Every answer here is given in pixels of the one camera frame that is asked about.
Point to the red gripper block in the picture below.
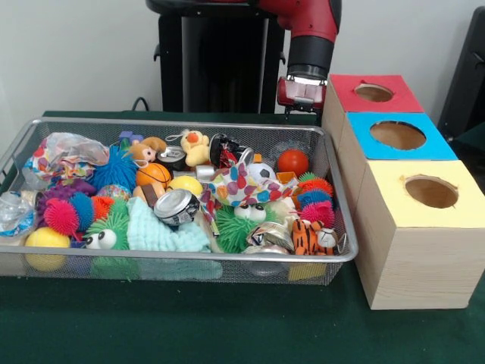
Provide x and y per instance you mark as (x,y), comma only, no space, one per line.
(301,95)

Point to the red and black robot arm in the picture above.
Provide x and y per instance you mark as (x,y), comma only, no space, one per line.
(310,38)

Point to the wooden box with three holes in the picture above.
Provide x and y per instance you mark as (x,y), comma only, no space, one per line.
(417,265)

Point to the red-orange ball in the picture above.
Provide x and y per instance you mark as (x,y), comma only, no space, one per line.
(293,163)

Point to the small soccer ball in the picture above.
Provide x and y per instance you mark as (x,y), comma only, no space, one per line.
(263,172)

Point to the polka-dot crumpled cloth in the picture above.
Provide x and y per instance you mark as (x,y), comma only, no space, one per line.
(242,187)

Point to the yellow duck plush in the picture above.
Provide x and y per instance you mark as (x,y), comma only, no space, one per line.
(194,146)

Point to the orange tiger plush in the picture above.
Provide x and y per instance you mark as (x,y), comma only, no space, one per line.
(305,238)

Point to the plain yellow ball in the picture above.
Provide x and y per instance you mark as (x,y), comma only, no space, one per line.
(185,186)

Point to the black upright panel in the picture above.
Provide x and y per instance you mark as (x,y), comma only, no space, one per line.
(466,76)

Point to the crushed silver can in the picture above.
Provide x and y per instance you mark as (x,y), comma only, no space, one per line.
(175,204)

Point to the small orange basketball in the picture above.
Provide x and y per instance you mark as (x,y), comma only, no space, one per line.
(152,175)

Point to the dark green side tablecloth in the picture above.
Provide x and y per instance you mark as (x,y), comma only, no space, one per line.
(475,146)

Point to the mint green cloth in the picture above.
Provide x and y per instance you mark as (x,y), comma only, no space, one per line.
(151,231)

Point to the blue spiky ball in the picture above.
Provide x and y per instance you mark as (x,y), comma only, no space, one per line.
(111,168)

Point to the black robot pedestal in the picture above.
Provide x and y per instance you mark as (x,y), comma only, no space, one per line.
(219,57)

